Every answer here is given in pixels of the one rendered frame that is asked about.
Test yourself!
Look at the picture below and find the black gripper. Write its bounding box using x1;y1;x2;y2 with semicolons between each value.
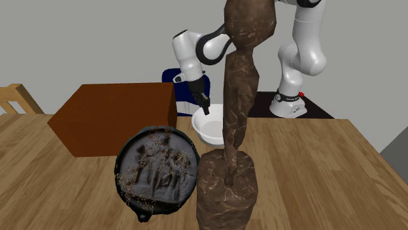
188;76;211;116

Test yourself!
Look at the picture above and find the white bowl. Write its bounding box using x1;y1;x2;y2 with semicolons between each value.
191;103;226;148

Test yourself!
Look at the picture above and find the brown stone figure sculpture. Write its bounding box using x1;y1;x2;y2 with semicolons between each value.
195;0;277;230

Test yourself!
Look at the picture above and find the blue chair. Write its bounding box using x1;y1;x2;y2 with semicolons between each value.
161;67;211;117

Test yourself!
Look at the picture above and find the dark round relief plaque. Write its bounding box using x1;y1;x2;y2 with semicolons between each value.
114;125;201;223

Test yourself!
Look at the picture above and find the brown box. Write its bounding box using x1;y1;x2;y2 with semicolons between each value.
46;82;178;158

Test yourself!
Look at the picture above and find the black robot stand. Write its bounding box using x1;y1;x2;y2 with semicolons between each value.
247;91;335;120

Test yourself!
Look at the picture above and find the wooden chair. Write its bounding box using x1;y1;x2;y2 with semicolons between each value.
0;83;44;115

